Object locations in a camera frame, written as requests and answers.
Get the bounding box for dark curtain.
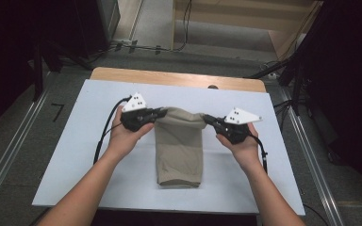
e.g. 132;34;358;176
295;0;362;208
0;0;86;139

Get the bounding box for black floor cable bundle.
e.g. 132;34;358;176
107;39;173;57

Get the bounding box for wooden table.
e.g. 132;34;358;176
89;66;268;93

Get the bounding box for person's left hand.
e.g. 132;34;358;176
107;105;156;161

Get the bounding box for wooden shelf unit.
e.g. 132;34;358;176
171;0;324;62

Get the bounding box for thin black floor cable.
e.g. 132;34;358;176
302;202;330;226

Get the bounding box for left hand-held gripper cable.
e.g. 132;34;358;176
92;95;132;166

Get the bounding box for hand-held gripper cable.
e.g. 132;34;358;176
249;133;270;175
92;95;132;166

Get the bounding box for right hand-held gripper cable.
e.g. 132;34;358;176
249;133;270;175

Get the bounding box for dark cabinet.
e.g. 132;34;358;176
74;0;122;59

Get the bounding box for person's right hand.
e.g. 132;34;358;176
216;121;262;170

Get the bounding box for beige pants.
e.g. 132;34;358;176
154;106;208;189

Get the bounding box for black tripod stand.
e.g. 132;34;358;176
32;40;93;103

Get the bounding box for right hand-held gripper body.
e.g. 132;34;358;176
216;106;263;146

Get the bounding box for black hanging cable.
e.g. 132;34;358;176
173;0;193;53

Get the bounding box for white table board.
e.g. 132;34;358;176
31;78;306;217

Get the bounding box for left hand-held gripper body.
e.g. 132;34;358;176
120;92;156;133

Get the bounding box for black metal stand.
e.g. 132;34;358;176
246;46;312;118

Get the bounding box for metal floor rail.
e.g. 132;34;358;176
277;86;346;226
0;89;50;218

